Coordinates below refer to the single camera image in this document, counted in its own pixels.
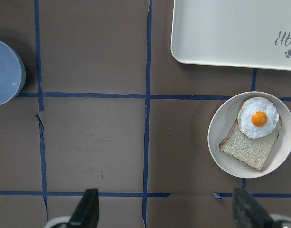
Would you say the blue bowl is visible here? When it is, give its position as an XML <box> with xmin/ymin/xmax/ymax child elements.
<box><xmin>0</xmin><ymin>41</ymin><xmax>26</xmax><ymax>105</ymax></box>

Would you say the cream bear serving tray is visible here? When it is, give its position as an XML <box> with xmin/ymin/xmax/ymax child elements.
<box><xmin>170</xmin><ymin>0</ymin><xmax>291</xmax><ymax>71</ymax></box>

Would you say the bread slice under egg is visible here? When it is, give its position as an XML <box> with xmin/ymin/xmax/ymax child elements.
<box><xmin>219</xmin><ymin>119</ymin><xmax>282</xmax><ymax>171</ymax></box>

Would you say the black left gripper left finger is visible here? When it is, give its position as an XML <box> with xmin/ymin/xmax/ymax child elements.
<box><xmin>69</xmin><ymin>188</ymin><xmax>99</xmax><ymax>228</ymax></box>

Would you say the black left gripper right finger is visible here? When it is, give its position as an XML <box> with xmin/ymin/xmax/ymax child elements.
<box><xmin>232</xmin><ymin>188</ymin><xmax>273</xmax><ymax>228</ymax></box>

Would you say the white round plate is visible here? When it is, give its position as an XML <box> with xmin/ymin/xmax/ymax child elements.
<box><xmin>207</xmin><ymin>91</ymin><xmax>291</xmax><ymax>179</ymax></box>

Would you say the fried egg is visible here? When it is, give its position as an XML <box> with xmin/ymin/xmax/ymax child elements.
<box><xmin>237</xmin><ymin>97</ymin><xmax>279</xmax><ymax>139</ymax></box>

